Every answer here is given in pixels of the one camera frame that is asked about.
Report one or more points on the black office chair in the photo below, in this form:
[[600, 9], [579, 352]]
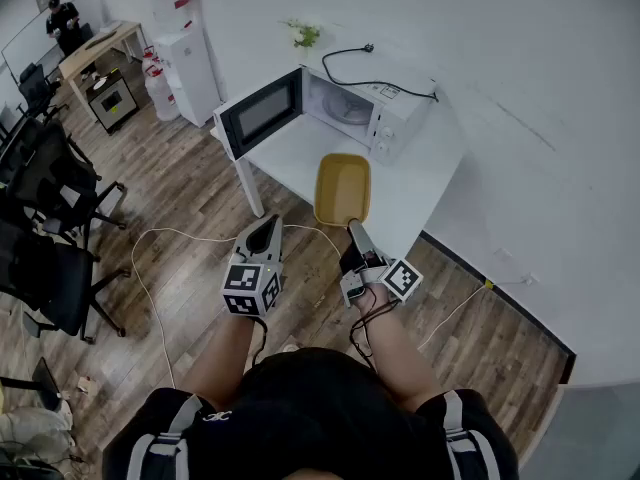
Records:
[[55, 278], [35, 85], [52, 173]]

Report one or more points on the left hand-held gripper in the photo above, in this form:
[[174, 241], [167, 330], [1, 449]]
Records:
[[250, 283]]

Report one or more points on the wooden desk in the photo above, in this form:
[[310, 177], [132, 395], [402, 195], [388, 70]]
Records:
[[82, 60]]

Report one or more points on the person's black shirt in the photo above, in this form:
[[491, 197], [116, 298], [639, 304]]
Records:
[[320, 418]]

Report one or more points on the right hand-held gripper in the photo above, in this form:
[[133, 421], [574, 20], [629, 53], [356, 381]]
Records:
[[400, 279]]

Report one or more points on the white plastic bags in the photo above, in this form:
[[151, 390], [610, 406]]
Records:
[[30, 433]]

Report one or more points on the clear dispenser water bottle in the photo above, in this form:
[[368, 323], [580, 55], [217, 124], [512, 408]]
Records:
[[175, 5]]

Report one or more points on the person's right forearm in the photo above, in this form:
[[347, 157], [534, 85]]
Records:
[[395, 353]]

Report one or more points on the white flower bouquet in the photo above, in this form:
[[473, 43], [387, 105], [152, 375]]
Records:
[[306, 34]]

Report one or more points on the white wall socket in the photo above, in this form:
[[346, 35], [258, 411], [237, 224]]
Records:
[[528, 279]]

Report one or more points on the black countertop oven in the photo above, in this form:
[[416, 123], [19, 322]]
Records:
[[112, 100]]

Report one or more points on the whiteboard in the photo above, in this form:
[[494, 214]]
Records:
[[27, 48]]

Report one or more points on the white water dispenser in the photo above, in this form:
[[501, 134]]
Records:
[[192, 78]]

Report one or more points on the white microwave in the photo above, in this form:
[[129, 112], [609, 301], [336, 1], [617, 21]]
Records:
[[395, 118]]

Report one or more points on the person's left forearm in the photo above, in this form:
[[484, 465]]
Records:
[[225, 353]]

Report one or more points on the white table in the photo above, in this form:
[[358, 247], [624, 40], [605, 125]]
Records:
[[410, 193]]

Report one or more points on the yellow rectangular tray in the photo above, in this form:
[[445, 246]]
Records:
[[342, 188]]

